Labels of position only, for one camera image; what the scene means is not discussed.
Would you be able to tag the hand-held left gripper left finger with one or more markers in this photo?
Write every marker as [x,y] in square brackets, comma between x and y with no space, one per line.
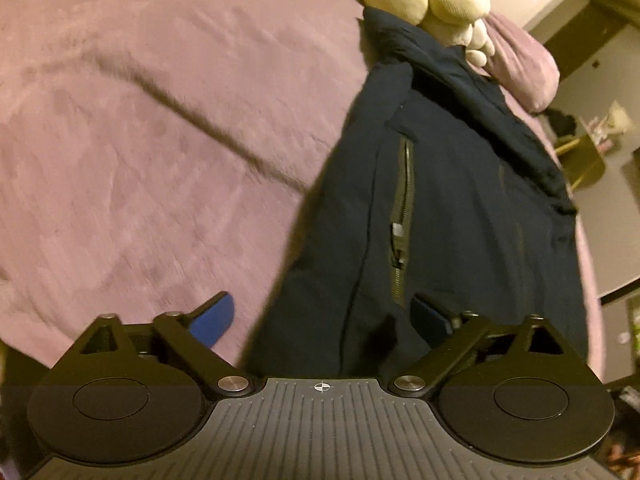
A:
[215,317]

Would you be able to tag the purple pillow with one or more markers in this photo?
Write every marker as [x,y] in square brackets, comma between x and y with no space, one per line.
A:
[525,65]

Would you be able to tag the navy zip jacket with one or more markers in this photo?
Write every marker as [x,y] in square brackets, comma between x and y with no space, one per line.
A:
[450,200]

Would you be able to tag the purple fleece blanket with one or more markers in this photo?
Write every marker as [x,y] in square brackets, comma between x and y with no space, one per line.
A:
[150,135]

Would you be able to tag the yellow side table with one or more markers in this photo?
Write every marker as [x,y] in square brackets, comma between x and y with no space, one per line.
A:
[582,162]

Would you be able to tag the black cloth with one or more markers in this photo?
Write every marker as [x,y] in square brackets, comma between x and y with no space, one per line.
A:
[560,121]

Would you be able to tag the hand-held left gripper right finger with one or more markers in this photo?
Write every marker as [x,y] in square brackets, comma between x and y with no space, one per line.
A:
[429,317]

